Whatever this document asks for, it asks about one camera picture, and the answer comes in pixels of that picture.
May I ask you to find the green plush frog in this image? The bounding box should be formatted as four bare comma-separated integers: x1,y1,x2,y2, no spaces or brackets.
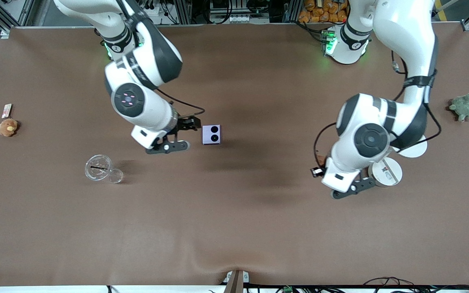
448,93,469,122

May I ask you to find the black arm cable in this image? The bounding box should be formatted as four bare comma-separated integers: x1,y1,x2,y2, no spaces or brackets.
313,48,443,164
155,87,206,118

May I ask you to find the green lit controller board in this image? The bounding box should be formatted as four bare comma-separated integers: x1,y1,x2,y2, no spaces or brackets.
320,28,338,56

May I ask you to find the black floor cable bundle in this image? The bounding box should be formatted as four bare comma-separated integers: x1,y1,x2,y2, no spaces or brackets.
361,276,469,293

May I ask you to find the pile of orange plush toys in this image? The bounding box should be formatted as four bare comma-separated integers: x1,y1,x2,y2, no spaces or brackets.
298,0,350,24

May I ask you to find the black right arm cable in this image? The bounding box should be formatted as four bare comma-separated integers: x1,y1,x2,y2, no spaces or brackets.
155,87,206,118

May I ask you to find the brown table cover mat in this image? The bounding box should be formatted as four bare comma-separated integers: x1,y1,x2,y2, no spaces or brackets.
0,22,469,288

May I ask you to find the white round desk lamp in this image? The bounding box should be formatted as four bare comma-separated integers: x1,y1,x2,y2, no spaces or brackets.
367,136,428,188

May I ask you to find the clear plastic cup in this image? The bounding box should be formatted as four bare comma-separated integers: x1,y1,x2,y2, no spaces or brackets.
84,154,125,184

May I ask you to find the metal table edge bracket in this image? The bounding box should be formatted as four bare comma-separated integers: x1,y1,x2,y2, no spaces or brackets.
222,270,250,293

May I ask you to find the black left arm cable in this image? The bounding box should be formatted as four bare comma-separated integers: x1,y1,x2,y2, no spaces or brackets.
313,48,443,164

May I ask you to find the brown plush toy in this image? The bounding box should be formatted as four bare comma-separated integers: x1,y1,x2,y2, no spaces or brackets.
0,118,20,138

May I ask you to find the lilac flip phone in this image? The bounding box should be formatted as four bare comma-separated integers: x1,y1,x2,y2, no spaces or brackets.
202,125,222,145

